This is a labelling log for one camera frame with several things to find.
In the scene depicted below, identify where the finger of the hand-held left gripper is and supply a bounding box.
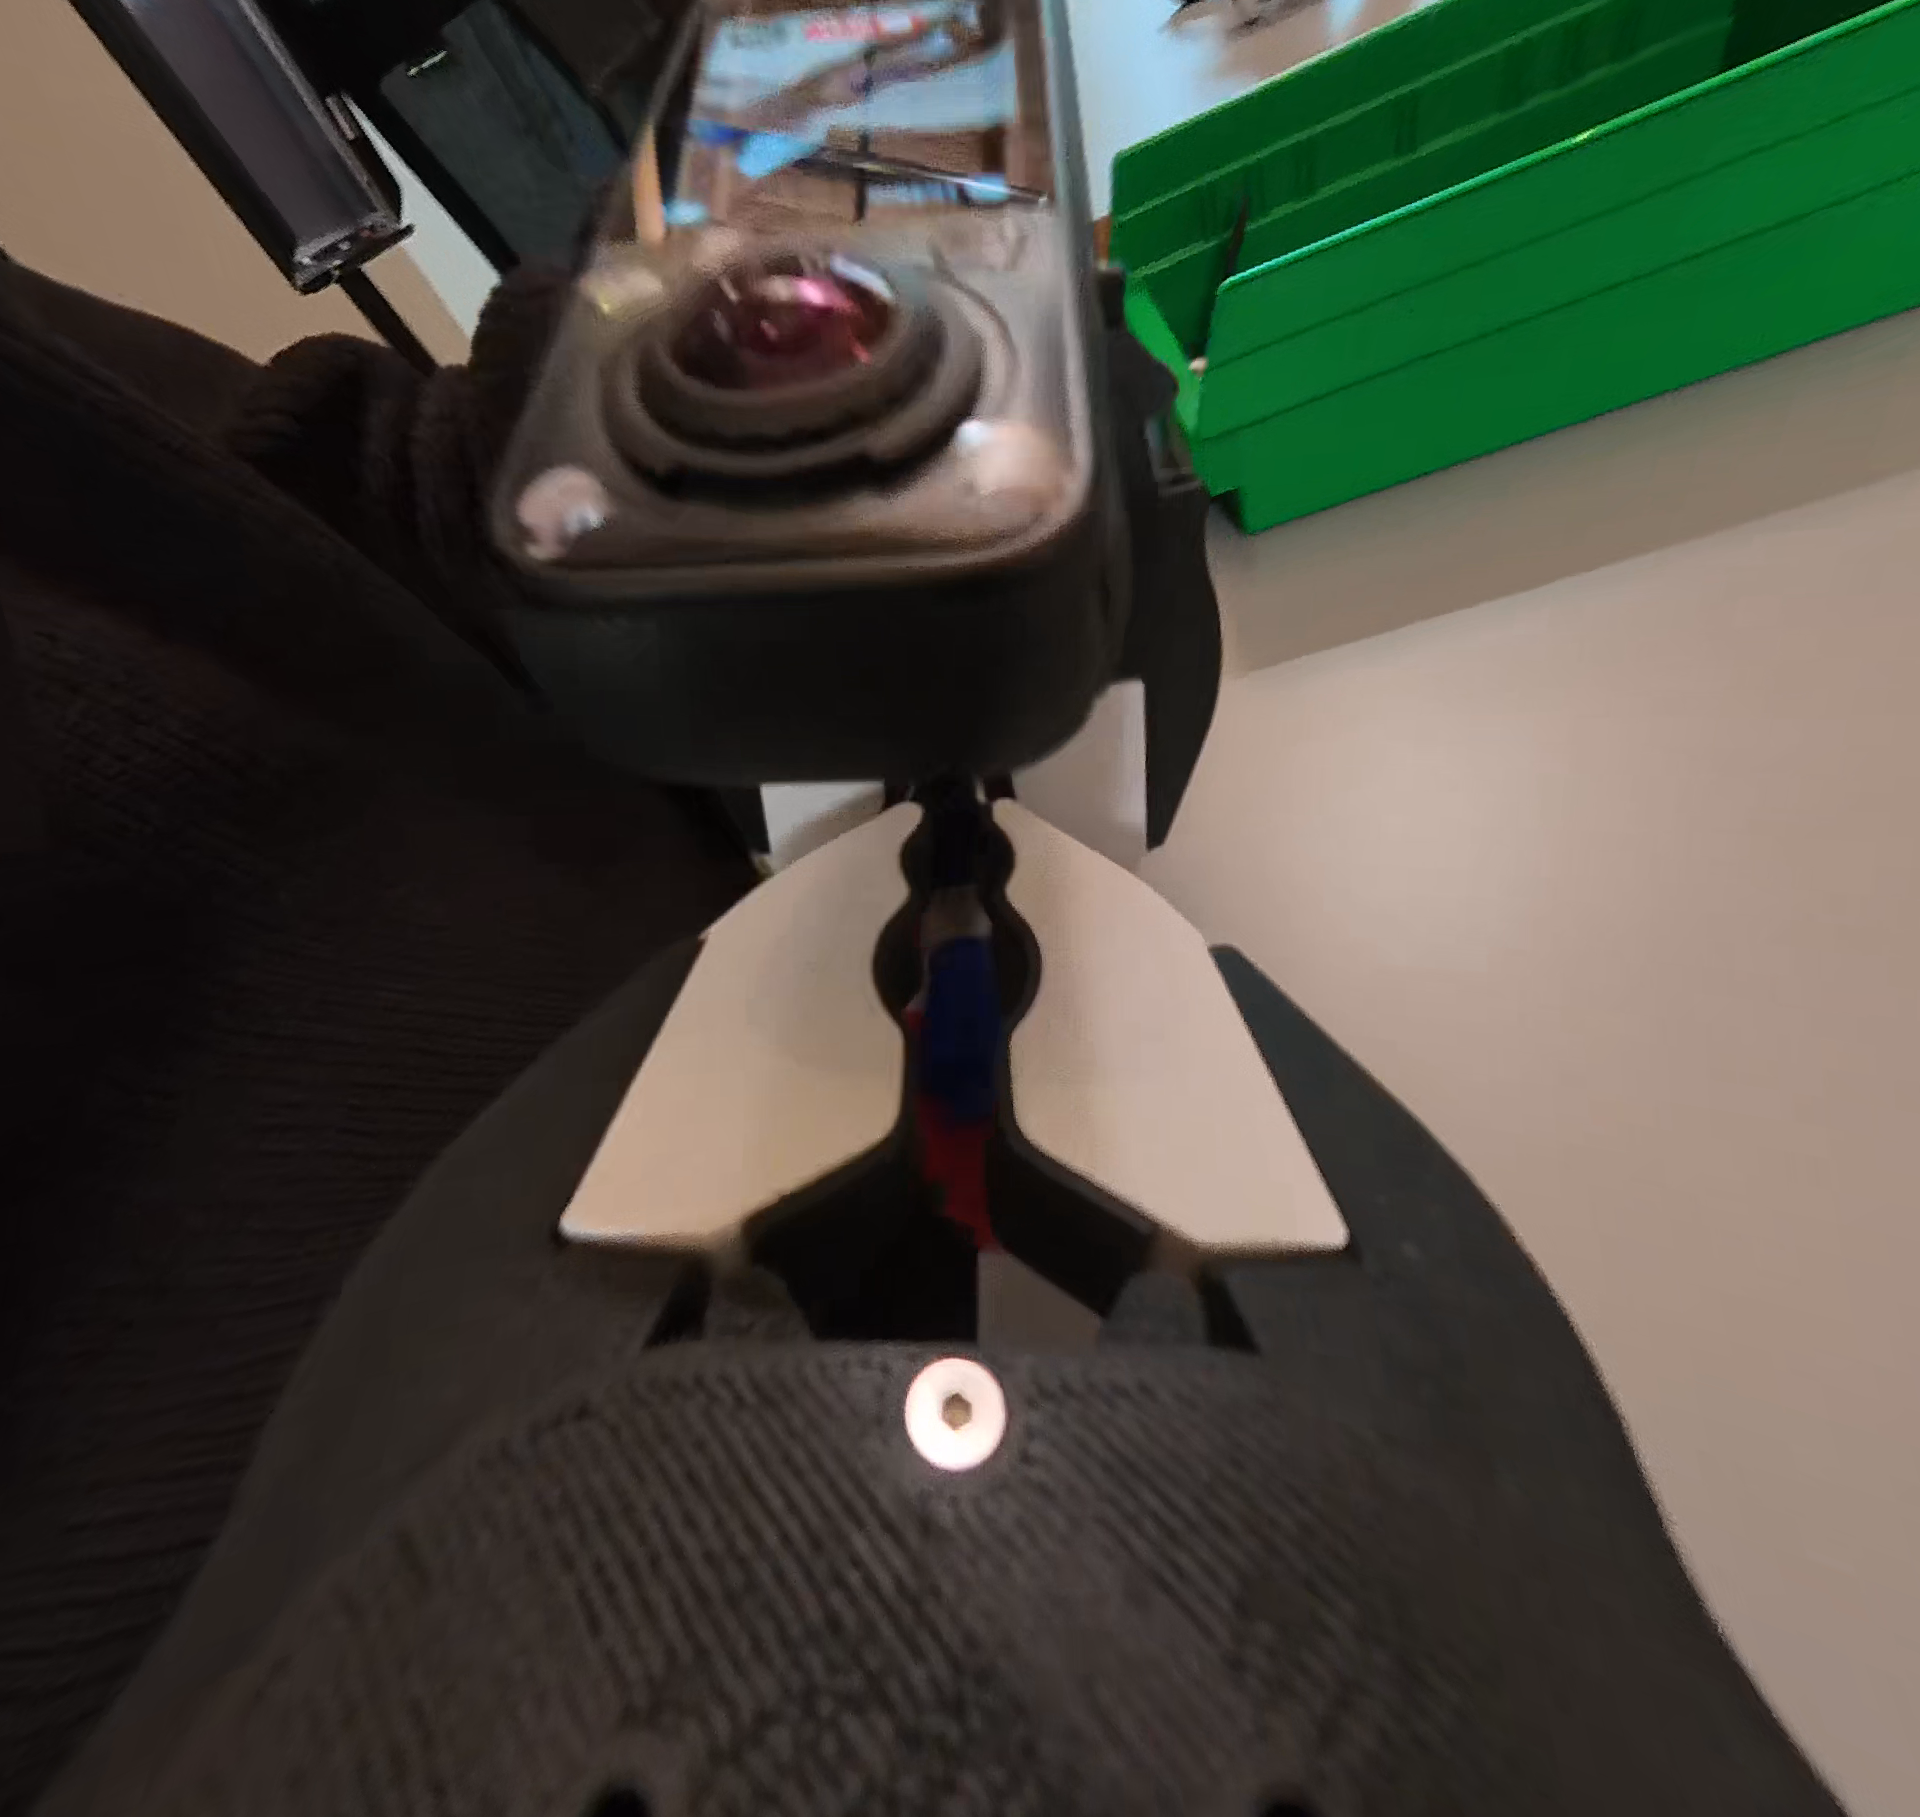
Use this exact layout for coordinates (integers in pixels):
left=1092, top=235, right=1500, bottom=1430
left=1035, top=680, right=1152, bottom=877
left=757, top=783, right=887, bottom=863

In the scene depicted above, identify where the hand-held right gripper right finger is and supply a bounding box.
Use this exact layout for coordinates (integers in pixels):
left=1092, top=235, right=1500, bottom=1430
left=990, top=802, right=1353, bottom=1255

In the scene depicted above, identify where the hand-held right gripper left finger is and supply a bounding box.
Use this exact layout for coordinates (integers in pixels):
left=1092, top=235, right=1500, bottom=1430
left=558, top=802, right=924, bottom=1252

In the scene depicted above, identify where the blue dry erase marker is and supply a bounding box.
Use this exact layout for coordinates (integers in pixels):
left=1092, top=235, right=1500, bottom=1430
left=917, top=902, right=1005, bottom=1122

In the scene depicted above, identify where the green plastic box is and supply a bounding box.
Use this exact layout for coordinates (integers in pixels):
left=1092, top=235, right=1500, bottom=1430
left=1109, top=0, right=1920, bottom=536

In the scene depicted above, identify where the dark fabric panel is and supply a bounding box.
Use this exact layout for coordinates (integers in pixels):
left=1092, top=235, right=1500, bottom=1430
left=223, top=0, right=723, bottom=274

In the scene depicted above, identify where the black aluminium frame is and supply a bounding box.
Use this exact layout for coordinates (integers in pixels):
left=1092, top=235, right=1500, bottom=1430
left=0, top=0, right=415, bottom=294

